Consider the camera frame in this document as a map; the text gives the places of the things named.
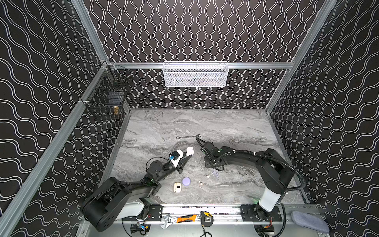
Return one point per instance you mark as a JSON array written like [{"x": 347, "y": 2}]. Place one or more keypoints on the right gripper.
[{"x": 210, "y": 155}]

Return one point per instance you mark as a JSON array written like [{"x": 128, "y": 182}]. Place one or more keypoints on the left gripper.
[{"x": 180, "y": 165}]

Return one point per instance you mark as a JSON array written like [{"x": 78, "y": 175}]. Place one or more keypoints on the purple earbud charging case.
[{"x": 186, "y": 181}]

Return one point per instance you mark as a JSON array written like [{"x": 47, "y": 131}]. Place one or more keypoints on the white earbud charging case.
[{"x": 189, "y": 151}]

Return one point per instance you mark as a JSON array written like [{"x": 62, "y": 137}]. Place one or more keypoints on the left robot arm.
[{"x": 113, "y": 200}]

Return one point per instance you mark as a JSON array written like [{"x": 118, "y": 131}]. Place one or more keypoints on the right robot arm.
[{"x": 278, "y": 175}]

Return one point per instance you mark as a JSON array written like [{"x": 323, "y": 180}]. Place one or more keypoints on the silver combination wrench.
[{"x": 189, "y": 136}]

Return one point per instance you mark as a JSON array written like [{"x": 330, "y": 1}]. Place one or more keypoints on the black yellow tape measure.
[{"x": 206, "y": 219}]

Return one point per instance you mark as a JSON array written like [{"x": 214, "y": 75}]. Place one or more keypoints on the orange adjustable wrench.
[{"x": 166, "y": 221}]

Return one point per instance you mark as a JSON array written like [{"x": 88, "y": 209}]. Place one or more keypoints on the brass padlock in basket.
[{"x": 116, "y": 110}]

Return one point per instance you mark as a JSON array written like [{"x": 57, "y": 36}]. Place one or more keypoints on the grey cloth pad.
[{"x": 309, "y": 221}]

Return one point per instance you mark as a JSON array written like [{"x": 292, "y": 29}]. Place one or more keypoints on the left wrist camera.
[{"x": 175, "y": 157}]

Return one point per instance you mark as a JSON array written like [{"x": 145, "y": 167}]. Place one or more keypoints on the white wire mesh basket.
[{"x": 195, "y": 74}]

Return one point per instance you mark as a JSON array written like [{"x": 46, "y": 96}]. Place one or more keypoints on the black wire basket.
[{"x": 111, "y": 90}]

